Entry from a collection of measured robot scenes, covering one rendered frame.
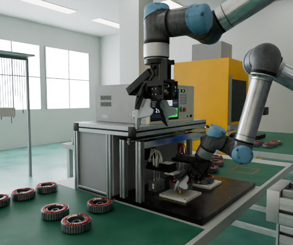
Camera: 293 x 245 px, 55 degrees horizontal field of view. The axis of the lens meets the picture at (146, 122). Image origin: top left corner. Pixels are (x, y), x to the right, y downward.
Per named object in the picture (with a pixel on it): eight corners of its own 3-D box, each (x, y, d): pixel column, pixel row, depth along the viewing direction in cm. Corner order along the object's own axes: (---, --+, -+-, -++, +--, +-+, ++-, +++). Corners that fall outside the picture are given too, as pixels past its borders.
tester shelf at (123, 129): (206, 126, 178) (206, 119, 178) (135, 137, 125) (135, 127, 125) (150, 122, 206) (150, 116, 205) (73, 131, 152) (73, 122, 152)
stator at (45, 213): (57, 223, 111) (56, 214, 111) (35, 218, 116) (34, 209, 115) (74, 213, 122) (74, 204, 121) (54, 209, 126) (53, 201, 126)
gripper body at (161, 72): (162, 101, 77) (162, 56, 76) (138, 101, 83) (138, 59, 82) (178, 101, 83) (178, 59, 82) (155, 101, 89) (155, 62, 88)
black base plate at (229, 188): (255, 186, 159) (255, 183, 159) (202, 226, 109) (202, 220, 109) (183, 173, 189) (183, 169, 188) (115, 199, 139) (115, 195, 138)
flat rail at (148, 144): (204, 135, 176) (204, 131, 176) (140, 149, 128) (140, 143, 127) (202, 135, 177) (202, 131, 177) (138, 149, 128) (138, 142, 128)
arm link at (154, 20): (164, -2, 75) (137, 4, 80) (164, 40, 76) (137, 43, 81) (177, 6, 82) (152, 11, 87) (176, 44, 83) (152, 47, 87)
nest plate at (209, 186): (221, 183, 159) (221, 181, 159) (210, 189, 147) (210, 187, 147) (197, 178, 168) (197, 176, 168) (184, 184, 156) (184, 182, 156)
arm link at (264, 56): (294, 41, 102) (256, 169, 107) (283, 47, 113) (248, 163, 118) (263, 34, 103) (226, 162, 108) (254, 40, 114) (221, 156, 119)
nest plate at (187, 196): (201, 194, 140) (201, 192, 140) (186, 202, 128) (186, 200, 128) (175, 188, 149) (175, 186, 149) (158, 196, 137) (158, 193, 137)
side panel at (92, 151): (115, 198, 140) (114, 133, 138) (110, 200, 138) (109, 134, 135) (79, 187, 157) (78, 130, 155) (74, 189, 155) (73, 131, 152)
